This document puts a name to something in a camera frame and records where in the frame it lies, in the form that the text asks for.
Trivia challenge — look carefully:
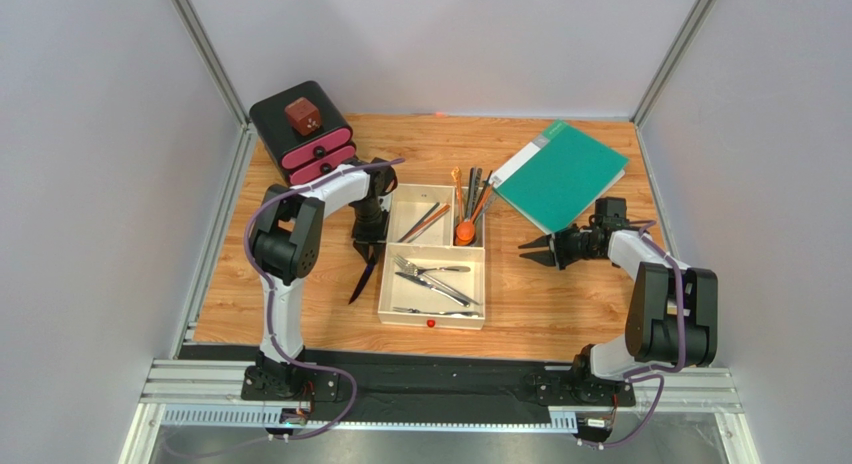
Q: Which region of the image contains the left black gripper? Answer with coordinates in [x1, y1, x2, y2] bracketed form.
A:
[353, 198, 392, 262]

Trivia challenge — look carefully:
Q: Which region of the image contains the black pink drawer box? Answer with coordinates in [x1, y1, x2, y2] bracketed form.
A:
[249, 80, 356, 186]

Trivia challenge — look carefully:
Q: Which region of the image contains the white divided utensil tray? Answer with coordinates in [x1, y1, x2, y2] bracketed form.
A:
[378, 184, 486, 330]

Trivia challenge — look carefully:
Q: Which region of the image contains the gold ornate spoon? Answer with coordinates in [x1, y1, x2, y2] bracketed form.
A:
[451, 166, 465, 224]

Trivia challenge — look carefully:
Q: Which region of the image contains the aluminium frame rail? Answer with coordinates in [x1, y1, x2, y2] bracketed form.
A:
[121, 351, 759, 463]

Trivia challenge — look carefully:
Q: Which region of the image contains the orange chopstick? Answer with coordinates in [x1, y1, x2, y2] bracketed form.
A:
[403, 204, 451, 243]

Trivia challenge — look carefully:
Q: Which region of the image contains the black spoon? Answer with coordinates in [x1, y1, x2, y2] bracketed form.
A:
[465, 167, 482, 219]

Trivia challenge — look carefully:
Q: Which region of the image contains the brown cube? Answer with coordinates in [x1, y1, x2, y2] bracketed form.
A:
[284, 97, 323, 136]

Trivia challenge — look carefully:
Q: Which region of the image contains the blue-grey chopstick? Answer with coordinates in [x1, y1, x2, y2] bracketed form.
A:
[396, 202, 441, 243]

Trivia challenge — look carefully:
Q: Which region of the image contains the green notebook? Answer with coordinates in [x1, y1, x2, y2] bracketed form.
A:
[489, 120, 629, 234]

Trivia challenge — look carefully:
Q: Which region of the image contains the blue serrated knife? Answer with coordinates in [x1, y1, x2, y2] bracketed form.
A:
[348, 259, 376, 305]

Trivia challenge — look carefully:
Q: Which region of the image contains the silver table knife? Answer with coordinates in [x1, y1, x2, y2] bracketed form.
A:
[395, 271, 472, 307]

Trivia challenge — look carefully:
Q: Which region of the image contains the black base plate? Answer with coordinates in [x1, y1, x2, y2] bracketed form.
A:
[178, 345, 636, 424]

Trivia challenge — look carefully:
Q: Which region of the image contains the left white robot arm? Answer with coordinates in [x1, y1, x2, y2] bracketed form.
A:
[243, 158, 401, 394]

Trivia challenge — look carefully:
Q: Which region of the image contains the silver fork front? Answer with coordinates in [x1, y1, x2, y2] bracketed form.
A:
[392, 307, 483, 318]

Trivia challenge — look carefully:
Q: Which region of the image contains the silver fork diagonal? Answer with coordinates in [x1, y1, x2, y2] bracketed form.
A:
[392, 255, 480, 306]

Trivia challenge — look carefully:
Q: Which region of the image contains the silver fork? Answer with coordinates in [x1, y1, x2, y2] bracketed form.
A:
[404, 265, 471, 276]
[392, 307, 483, 318]

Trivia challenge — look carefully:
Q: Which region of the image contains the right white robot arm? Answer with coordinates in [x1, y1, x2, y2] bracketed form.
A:
[520, 197, 718, 381]

